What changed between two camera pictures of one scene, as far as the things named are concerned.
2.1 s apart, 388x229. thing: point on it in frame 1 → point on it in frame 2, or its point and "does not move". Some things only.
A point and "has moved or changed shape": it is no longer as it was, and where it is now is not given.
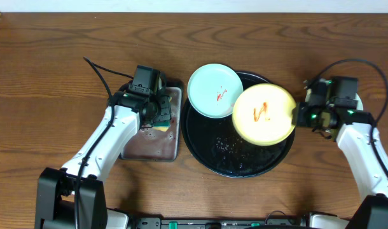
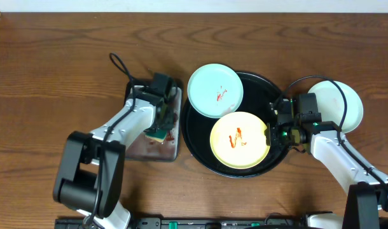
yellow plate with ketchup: (262, 114) → (238, 140)
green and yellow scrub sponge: (161, 124) has moved or changed shape
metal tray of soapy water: (152, 144) does not move
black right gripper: (298, 113) → (271, 133)
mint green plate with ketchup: (212, 89) does not move
